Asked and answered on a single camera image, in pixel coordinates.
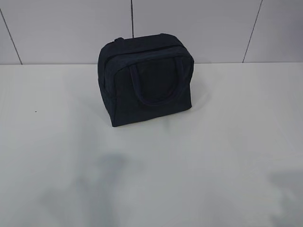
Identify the navy blue lunch bag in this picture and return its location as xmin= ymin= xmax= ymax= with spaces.
xmin=98 ymin=34 xmax=194 ymax=127

